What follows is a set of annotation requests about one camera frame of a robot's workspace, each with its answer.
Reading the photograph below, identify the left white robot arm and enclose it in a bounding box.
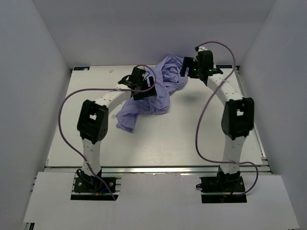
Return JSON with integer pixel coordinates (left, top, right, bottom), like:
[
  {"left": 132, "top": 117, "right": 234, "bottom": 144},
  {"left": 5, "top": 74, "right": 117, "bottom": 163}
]
[{"left": 77, "top": 66, "right": 157, "bottom": 191}]

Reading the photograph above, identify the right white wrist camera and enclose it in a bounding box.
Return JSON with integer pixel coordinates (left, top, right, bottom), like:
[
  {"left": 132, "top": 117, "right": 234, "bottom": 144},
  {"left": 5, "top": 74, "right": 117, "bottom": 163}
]
[{"left": 195, "top": 46, "right": 208, "bottom": 61}]

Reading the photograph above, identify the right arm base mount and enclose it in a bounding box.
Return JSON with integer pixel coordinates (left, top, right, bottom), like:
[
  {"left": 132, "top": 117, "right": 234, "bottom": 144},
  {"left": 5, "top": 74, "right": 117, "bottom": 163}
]
[{"left": 195, "top": 171, "right": 247, "bottom": 204}]

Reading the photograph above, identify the lilac zip jacket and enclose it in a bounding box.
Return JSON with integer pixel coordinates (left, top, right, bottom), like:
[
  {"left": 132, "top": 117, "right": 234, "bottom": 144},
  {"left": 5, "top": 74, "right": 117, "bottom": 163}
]
[{"left": 116, "top": 55, "right": 188, "bottom": 133}]

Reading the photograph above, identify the blue table label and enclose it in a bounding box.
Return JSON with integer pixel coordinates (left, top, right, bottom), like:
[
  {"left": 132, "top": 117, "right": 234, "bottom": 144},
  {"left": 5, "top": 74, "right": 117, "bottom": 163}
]
[
  {"left": 73, "top": 67, "right": 90, "bottom": 71},
  {"left": 216, "top": 65, "right": 233, "bottom": 69}
]

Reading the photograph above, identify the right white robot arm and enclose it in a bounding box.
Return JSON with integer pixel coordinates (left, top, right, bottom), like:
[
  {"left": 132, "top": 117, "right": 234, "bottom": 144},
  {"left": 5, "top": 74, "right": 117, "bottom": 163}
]
[{"left": 180, "top": 46, "right": 254, "bottom": 191}]

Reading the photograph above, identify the left blue table label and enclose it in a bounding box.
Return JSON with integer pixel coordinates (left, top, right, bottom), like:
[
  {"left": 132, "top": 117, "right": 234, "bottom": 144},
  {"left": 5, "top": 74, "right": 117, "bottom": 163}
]
[{"left": 73, "top": 67, "right": 90, "bottom": 71}]

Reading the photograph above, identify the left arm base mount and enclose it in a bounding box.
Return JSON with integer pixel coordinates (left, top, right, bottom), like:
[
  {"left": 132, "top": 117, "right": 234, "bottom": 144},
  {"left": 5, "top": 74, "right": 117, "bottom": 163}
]
[{"left": 71, "top": 169, "right": 120, "bottom": 201}]

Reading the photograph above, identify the right blue table label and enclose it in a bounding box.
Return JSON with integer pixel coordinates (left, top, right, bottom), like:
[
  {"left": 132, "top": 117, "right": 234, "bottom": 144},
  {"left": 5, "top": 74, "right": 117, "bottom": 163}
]
[{"left": 216, "top": 65, "right": 233, "bottom": 69}]

